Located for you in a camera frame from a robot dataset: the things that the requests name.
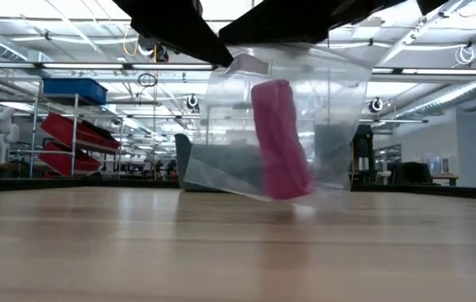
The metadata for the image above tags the clear plastic bag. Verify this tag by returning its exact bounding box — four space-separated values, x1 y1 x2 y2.
183 41 373 211

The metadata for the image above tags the pink bandage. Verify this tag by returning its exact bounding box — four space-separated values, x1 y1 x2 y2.
250 79 315 201

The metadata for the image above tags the blue storage bin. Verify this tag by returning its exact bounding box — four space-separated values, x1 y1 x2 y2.
43 77 108 106

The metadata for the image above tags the metal shelf rack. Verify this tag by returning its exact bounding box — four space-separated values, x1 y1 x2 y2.
27 79 125 180

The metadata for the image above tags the teal plastic bin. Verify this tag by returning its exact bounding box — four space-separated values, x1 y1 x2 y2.
174 133 264 194

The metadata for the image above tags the red storage bin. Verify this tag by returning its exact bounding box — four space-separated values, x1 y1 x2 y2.
38 141 102 177
39 112 122 154

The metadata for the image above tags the black office chair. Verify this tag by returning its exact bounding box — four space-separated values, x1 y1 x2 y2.
390 161 434 185

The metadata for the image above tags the white robot figure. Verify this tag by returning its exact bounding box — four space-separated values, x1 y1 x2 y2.
0 106 20 164

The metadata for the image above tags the black hanging cable loop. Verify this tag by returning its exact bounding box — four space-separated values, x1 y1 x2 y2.
137 72 158 88

